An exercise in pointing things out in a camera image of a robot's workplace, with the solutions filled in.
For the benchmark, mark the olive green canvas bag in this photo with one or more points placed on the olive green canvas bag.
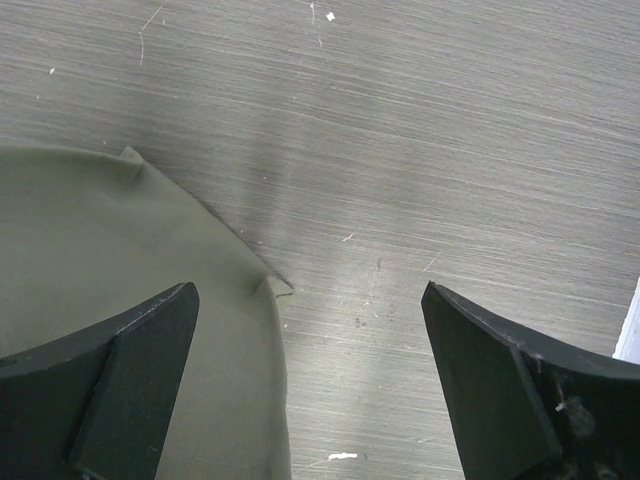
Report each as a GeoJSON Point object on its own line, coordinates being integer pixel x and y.
{"type": "Point", "coordinates": [86, 236]}

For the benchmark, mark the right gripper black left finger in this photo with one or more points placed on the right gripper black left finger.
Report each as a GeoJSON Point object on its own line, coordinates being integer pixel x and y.
{"type": "Point", "coordinates": [97, 403]}

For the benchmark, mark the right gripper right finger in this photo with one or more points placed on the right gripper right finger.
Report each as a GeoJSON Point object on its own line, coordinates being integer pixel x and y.
{"type": "Point", "coordinates": [524, 405]}

